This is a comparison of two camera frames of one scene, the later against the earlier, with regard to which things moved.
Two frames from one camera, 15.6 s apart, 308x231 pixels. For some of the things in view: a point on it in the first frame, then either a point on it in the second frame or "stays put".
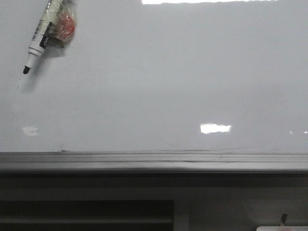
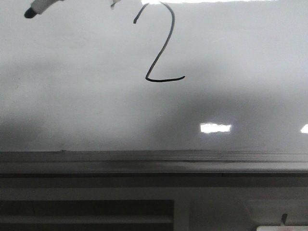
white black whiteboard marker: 56,27 → 39,6
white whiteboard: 195,76 stays put
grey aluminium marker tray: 153,162 stays put
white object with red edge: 282,228 stays put
